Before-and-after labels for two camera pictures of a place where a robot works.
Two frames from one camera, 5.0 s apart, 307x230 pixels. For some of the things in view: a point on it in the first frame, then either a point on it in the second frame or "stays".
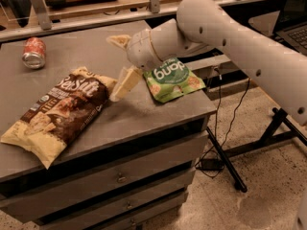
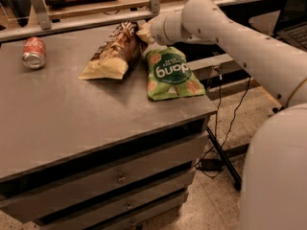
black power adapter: x=211 y=164 stays
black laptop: x=292 y=22 stays
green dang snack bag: x=171 y=79 stays
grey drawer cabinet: x=130 y=171 stays
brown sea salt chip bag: x=62 y=114 -> x=119 y=52
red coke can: x=34 y=53 stays
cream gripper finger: x=120 y=39 -> x=145 y=32
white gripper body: x=139 y=51 -> x=157 y=31
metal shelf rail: x=46 y=27 stays
